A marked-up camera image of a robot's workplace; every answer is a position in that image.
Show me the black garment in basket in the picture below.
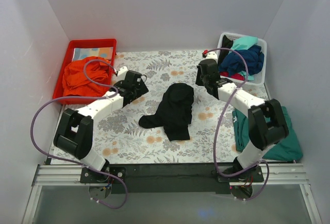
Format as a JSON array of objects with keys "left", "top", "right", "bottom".
[{"left": 220, "top": 35, "right": 233, "bottom": 57}]

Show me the aluminium frame rail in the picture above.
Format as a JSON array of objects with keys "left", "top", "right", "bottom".
[{"left": 22, "top": 163, "right": 322, "bottom": 223}]

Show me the pastel patterned folded cloth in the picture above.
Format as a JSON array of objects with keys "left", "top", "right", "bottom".
[{"left": 72, "top": 47, "right": 113, "bottom": 61}]

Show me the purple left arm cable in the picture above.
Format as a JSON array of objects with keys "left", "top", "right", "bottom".
[{"left": 30, "top": 59, "right": 128, "bottom": 210}]

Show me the folded dark green t shirt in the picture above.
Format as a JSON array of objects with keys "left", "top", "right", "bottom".
[{"left": 232, "top": 106, "right": 303, "bottom": 162}]

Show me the red plastic tray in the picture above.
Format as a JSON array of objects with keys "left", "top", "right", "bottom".
[{"left": 53, "top": 39, "right": 117, "bottom": 105}]

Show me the black t shirt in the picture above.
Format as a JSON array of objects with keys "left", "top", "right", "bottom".
[{"left": 139, "top": 83, "right": 194, "bottom": 141}]

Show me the magenta red garment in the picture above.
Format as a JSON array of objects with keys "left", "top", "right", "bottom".
[{"left": 220, "top": 72, "right": 245, "bottom": 81}]

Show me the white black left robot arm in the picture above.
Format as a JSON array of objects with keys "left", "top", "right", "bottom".
[{"left": 53, "top": 67, "right": 149, "bottom": 183}]

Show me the floral table mat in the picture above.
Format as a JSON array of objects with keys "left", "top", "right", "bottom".
[{"left": 50, "top": 50, "right": 270, "bottom": 165}]

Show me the orange t shirt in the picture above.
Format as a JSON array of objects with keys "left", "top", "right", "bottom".
[{"left": 62, "top": 56, "right": 111, "bottom": 97}]

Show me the white plastic basket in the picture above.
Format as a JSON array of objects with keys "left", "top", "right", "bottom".
[{"left": 218, "top": 32, "right": 267, "bottom": 86}]

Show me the navy blue t shirt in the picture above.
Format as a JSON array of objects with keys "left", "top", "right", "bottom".
[{"left": 218, "top": 44, "right": 265, "bottom": 76}]

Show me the teal mint t shirt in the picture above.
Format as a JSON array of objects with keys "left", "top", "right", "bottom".
[{"left": 231, "top": 36, "right": 258, "bottom": 50}]

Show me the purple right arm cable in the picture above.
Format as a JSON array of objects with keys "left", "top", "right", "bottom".
[{"left": 206, "top": 47, "right": 271, "bottom": 201}]

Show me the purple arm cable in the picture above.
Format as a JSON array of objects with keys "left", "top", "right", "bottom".
[
  {"left": 206, "top": 47, "right": 271, "bottom": 201},
  {"left": 30, "top": 59, "right": 128, "bottom": 210}
]

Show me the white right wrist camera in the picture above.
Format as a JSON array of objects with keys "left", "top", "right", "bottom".
[{"left": 202, "top": 50, "right": 218, "bottom": 61}]

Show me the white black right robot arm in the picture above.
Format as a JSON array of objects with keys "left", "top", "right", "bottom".
[{"left": 196, "top": 59, "right": 289, "bottom": 182}]

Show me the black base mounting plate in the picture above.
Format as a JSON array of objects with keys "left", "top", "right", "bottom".
[{"left": 79, "top": 162, "right": 264, "bottom": 195}]

